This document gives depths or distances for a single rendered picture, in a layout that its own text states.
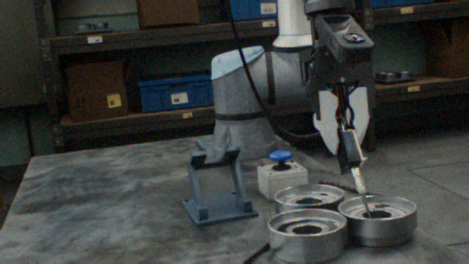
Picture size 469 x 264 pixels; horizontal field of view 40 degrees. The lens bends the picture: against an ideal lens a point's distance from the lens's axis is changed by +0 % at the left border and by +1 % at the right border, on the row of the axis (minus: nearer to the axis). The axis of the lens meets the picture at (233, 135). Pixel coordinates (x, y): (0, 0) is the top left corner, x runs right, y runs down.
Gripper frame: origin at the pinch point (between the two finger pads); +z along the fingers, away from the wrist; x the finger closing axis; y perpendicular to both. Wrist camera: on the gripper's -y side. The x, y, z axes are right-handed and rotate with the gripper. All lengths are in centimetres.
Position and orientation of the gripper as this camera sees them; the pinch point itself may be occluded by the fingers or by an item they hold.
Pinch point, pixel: (345, 144)
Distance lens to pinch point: 91.7
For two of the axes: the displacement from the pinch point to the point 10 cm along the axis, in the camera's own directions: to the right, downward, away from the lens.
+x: -9.8, 1.0, -1.8
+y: -1.8, -0.3, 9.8
